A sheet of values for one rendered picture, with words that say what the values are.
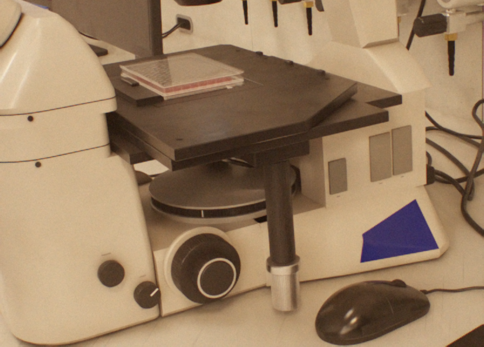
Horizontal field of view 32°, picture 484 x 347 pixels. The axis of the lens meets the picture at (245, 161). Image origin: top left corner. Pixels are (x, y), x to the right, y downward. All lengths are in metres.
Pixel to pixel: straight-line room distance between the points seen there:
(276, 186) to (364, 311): 0.13
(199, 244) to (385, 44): 0.32
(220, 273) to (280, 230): 0.07
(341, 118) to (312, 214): 0.16
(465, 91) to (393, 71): 0.50
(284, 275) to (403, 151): 0.20
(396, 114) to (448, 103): 0.55
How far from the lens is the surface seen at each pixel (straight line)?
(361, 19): 0.93
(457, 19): 1.30
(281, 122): 0.70
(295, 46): 1.85
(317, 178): 0.87
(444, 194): 1.10
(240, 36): 2.09
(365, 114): 0.74
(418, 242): 0.90
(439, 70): 1.44
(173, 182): 0.93
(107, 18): 1.30
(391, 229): 0.89
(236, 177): 0.92
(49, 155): 0.74
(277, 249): 0.78
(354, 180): 0.88
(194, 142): 0.66
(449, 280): 0.88
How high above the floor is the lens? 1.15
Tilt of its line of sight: 18 degrees down
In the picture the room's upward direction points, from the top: 5 degrees counter-clockwise
